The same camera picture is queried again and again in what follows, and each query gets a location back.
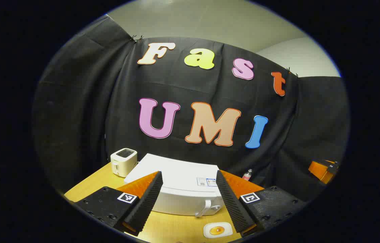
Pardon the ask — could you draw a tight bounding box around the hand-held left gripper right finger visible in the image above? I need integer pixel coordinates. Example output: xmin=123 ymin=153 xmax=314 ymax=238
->
xmin=215 ymin=170 xmax=308 ymax=238

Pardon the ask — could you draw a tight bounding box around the white toaster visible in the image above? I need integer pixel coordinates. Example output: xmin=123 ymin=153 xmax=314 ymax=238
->
xmin=110 ymin=148 xmax=138 ymax=178

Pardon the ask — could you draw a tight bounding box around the black backdrop cloth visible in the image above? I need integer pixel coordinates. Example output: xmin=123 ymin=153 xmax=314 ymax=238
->
xmin=32 ymin=15 xmax=350 ymax=203

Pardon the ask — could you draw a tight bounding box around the white microwave oven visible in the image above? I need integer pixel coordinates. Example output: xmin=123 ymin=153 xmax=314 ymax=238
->
xmin=124 ymin=154 xmax=226 ymax=217

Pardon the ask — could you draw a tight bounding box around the white square plate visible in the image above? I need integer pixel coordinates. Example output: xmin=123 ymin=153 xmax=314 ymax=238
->
xmin=203 ymin=222 xmax=233 ymax=239

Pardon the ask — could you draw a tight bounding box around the fried egg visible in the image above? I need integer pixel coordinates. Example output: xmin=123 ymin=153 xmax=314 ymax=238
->
xmin=207 ymin=224 xmax=228 ymax=237

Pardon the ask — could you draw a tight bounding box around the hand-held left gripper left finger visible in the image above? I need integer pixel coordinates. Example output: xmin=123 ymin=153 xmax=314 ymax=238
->
xmin=75 ymin=171 xmax=164 ymax=237

